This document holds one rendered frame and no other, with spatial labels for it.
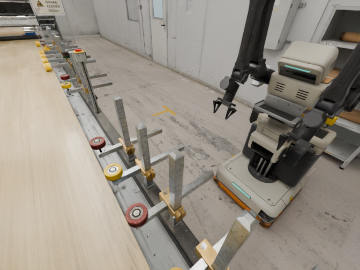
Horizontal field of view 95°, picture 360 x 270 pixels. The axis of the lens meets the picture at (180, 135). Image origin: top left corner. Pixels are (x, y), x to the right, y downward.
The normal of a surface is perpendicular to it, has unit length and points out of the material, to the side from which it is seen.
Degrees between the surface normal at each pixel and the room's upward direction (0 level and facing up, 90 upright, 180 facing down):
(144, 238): 0
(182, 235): 0
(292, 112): 90
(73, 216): 0
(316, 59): 42
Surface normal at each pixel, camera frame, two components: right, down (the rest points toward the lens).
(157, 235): 0.03, -0.78
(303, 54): -0.51, -0.34
